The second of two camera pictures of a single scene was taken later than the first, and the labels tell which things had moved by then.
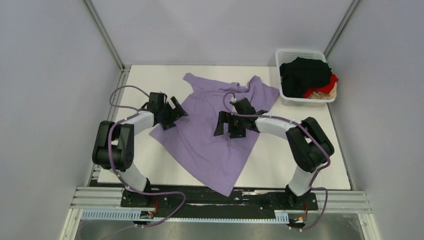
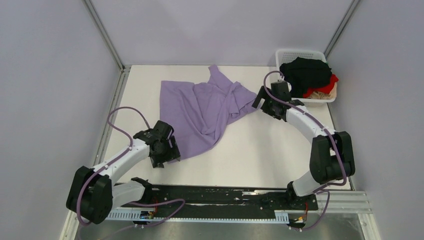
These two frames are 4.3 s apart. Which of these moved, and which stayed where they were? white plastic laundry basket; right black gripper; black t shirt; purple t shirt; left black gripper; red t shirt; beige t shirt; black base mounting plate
Moved: right black gripper; purple t shirt; left black gripper
Stayed: red t shirt; black t shirt; black base mounting plate; beige t shirt; white plastic laundry basket
